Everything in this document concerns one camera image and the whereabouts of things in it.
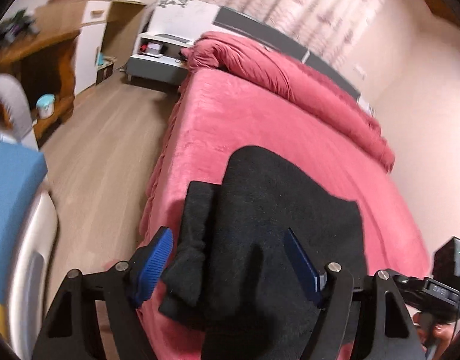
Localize patterned window curtain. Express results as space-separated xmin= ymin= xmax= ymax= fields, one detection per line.
xmin=190 ymin=0 xmax=396 ymax=70

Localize white plastic bin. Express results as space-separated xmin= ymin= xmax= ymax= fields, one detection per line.
xmin=7 ymin=189 xmax=58 ymax=359

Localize black pants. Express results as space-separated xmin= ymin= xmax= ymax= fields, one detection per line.
xmin=159 ymin=146 xmax=367 ymax=359

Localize white teal jar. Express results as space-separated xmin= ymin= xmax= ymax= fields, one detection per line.
xmin=36 ymin=94 xmax=56 ymax=119

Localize red rolled duvet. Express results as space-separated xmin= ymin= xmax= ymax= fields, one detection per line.
xmin=181 ymin=31 xmax=395 ymax=172

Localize white grey nightstand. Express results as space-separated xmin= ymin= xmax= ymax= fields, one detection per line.
xmin=126 ymin=0 xmax=219 ymax=86

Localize grey chair back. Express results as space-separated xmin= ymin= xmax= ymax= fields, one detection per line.
xmin=0 ymin=73 xmax=39 ymax=151

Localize wooden desk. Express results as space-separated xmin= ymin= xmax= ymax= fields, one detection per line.
xmin=0 ymin=29 xmax=81 ymax=147

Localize potted green plant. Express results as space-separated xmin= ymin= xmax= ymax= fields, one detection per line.
xmin=0 ymin=9 xmax=39 ymax=48

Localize pink bed blanket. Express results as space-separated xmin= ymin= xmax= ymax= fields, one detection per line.
xmin=140 ymin=69 xmax=430 ymax=359

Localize white wall switch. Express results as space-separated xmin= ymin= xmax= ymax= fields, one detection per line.
xmin=353 ymin=64 xmax=367 ymax=80

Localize right hand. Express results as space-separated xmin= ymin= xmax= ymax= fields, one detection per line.
xmin=412 ymin=312 xmax=453 ymax=357

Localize wooden white cabinet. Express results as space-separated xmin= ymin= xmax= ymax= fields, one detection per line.
xmin=35 ymin=0 xmax=148 ymax=97

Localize dark grey headboard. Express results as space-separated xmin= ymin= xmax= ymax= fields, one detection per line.
xmin=213 ymin=7 xmax=360 ymax=101

